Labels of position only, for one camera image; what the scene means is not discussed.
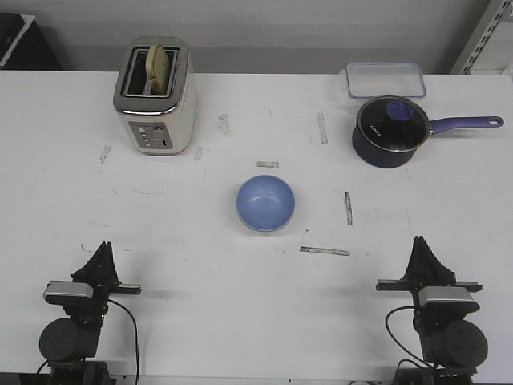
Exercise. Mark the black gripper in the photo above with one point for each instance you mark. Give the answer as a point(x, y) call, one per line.
point(92, 312)
point(424, 267)

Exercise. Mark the white metal shelf rack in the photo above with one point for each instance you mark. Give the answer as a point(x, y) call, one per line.
point(488, 49)

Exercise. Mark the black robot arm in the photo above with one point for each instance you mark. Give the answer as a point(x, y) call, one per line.
point(451, 346)
point(70, 344)

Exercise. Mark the clear plastic food container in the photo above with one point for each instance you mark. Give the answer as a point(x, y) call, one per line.
point(365, 80)

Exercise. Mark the cream two-slot toaster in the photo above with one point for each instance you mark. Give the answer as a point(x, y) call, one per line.
point(158, 124)

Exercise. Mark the dark blue saucepan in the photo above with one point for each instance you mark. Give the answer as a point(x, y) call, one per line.
point(386, 159)

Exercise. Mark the toast bread slice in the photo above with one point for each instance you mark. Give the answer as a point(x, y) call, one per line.
point(157, 67)

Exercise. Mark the green bowl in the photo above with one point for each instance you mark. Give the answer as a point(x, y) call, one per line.
point(265, 223)

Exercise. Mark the blue bowl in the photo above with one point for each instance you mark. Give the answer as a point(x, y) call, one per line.
point(265, 195)

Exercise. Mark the glass pot lid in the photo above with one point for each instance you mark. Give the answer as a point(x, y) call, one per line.
point(393, 123)

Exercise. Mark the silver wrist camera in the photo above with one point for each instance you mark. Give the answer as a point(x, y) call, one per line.
point(65, 293)
point(447, 299)

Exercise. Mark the black box in corner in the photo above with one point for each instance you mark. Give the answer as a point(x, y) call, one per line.
point(23, 45)

